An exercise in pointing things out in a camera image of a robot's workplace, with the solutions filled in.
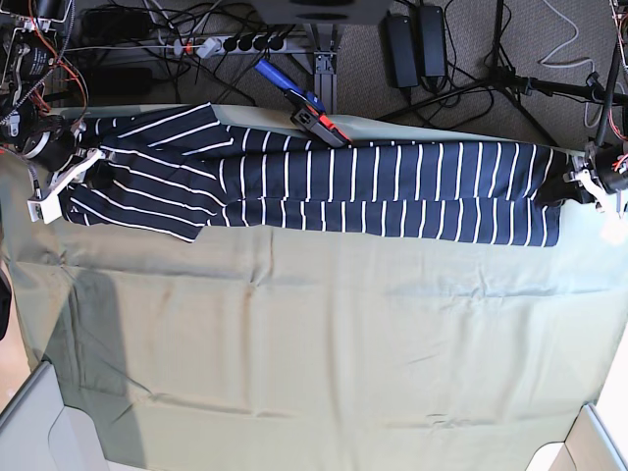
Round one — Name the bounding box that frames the blue orange black clamp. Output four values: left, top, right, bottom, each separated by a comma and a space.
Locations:
254, 59, 351, 148

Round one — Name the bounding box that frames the green table cloth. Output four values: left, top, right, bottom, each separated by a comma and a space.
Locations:
0, 102, 628, 465

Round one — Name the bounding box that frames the dark monitor base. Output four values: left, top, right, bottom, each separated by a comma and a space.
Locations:
250, 0, 393, 25

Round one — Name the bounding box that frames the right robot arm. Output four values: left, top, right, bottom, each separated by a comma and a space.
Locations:
1, 1, 108, 200

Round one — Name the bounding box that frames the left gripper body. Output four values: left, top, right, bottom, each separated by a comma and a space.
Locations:
563, 141, 627, 216

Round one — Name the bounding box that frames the black power adapter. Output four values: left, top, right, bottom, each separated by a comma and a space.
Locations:
380, 15, 419, 89
416, 4, 447, 94

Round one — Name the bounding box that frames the black power adapter right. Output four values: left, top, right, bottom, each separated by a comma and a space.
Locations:
416, 4, 447, 94

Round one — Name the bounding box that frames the grey bin right corner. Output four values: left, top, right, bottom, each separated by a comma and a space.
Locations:
526, 403, 627, 471

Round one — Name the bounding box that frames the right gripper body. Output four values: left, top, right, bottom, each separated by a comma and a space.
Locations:
28, 122, 114, 196

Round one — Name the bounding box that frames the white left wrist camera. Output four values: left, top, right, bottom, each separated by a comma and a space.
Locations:
601, 212, 627, 245

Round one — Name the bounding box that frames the aluminium table frame rail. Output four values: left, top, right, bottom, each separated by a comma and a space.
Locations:
289, 24, 345, 115

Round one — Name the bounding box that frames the navy white striped T-shirt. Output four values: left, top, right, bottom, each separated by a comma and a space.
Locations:
61, 103, 567, 247

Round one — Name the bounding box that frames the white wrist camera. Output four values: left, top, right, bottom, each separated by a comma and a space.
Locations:
601, 212, 627, 245
26, 193, 63, 225

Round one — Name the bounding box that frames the white cable on floor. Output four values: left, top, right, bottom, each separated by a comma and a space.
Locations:
538, 0, 598, 129

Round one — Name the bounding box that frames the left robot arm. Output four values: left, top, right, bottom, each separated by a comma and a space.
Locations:
539, 1, 627, 213

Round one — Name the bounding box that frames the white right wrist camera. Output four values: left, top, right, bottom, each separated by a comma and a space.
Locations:
26, 193, 63, 225

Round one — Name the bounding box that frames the black tripod stand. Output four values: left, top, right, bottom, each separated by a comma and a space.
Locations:
380, 1, 627, 147

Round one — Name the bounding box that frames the grey power strip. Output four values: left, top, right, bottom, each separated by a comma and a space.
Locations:
166, 33, 288, 59

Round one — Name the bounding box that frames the black power adapter left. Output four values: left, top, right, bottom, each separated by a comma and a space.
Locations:
380, 15, 419, 89

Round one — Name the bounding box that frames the grey bin left corner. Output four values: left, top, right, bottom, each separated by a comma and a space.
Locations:
1, 362, 109, 470

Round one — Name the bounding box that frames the grey bin corner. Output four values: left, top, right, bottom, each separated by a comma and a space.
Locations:
526, 403, 627, 471
1, 362, 109, 470

